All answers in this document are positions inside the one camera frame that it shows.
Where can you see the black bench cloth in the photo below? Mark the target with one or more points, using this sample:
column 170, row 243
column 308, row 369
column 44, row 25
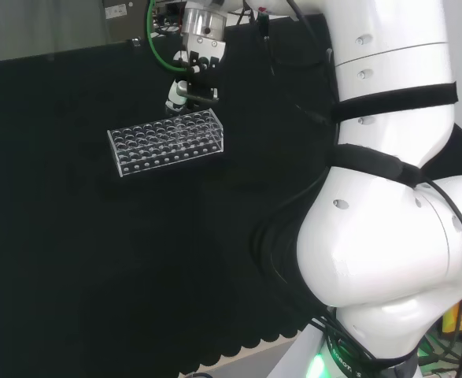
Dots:
column 57, row 236

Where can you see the grey metal panel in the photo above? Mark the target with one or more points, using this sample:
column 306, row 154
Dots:
column 126, row 15

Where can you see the small metal clamp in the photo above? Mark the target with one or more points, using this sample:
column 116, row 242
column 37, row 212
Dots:
column 135, row 42

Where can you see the clear plastic test tube rack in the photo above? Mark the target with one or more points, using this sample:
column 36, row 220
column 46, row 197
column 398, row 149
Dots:
column 163, row 143

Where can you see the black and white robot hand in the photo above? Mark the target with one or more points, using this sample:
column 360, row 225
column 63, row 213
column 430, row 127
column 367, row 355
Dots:
column 203, row 49

